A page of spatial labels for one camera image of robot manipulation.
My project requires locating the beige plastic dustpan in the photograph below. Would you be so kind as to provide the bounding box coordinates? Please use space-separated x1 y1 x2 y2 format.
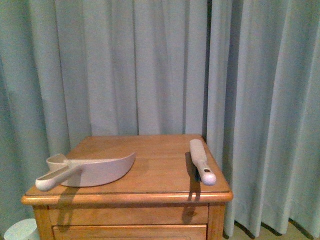
35 153 136 192

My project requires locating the light blue curtain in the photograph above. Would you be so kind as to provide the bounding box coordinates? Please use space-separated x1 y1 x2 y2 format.
0 0 320 238

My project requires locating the beige hand brush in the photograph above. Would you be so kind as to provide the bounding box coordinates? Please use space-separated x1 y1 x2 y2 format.
189 139 217 186

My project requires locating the upper wooden drawer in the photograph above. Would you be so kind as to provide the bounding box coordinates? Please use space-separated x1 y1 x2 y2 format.
53 224 207 240

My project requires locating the wooden nightstand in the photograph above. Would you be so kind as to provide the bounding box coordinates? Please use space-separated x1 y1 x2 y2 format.
21 134 233 240

